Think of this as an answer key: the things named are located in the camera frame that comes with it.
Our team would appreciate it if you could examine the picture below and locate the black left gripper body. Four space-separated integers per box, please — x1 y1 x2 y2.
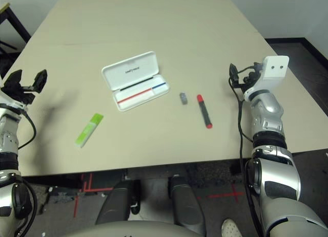
0 84 36 110

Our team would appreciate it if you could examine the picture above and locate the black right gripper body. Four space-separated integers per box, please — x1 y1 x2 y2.
239 62 264 93

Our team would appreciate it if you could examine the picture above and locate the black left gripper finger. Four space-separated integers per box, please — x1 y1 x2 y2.
3 70 23 89
32 69 48 94

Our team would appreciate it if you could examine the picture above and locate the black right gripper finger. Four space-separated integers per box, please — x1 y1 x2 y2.
229 63 240 88

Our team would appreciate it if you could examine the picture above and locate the red and black marker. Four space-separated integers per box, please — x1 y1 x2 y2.
196 94 214 130

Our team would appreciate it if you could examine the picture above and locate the green eraser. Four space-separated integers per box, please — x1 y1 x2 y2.
74 113 105 148

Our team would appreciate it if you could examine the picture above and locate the white plastic pencil case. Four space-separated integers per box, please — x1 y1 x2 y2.
101 51 171 112

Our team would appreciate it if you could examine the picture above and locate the black tripod stand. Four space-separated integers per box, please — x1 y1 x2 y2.
0 38 18 56

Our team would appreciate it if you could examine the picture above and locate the black framed side table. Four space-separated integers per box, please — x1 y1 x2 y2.
0 2 33 56

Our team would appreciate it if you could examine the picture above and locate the dark grey right robot leg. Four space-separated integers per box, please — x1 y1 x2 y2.
168 175 207 235

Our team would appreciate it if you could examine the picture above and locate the dark grey robot leg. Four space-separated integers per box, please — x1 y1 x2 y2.
168 175 207 235
95 180 141 226

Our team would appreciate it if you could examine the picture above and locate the dark grey left robot leg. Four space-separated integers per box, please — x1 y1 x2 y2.
95 180 141 226

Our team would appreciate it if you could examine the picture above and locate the white perforated shoe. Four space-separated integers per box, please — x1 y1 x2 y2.
221 218 243 237

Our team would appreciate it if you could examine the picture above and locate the grey robot torso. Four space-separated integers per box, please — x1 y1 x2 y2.
68 220 203 237

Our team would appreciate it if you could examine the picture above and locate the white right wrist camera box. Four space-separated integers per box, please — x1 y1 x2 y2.
243 55 290 102

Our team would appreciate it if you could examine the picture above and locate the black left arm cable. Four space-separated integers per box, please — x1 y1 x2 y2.
14 110 38 237

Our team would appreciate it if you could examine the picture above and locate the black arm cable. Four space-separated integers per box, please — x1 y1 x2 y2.
228 64 264 237
14 110 38 237

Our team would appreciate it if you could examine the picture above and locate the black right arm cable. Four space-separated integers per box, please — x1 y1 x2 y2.
228 64 264 237

